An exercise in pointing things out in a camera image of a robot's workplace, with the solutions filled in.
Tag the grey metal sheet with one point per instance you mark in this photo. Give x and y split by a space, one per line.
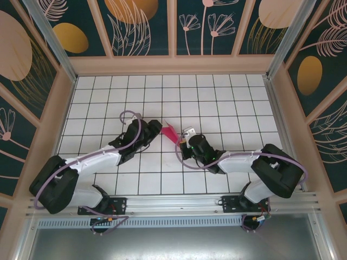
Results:
176 243

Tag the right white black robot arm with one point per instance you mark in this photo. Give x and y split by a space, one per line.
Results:
236 163

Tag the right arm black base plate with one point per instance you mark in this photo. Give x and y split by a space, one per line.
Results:
230 204

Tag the aluminium corner post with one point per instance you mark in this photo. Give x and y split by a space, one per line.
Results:
287 40
54 46

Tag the aluminium side rail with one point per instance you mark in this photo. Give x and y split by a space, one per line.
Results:
284 135

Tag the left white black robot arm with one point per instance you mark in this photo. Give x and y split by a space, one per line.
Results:
92 162

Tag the long aluminium mounting rail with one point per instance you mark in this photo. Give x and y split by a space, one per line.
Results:
176 201

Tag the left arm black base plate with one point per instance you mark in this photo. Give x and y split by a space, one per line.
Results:
119 204

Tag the pink cloth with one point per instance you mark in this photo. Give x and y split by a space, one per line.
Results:
169 131

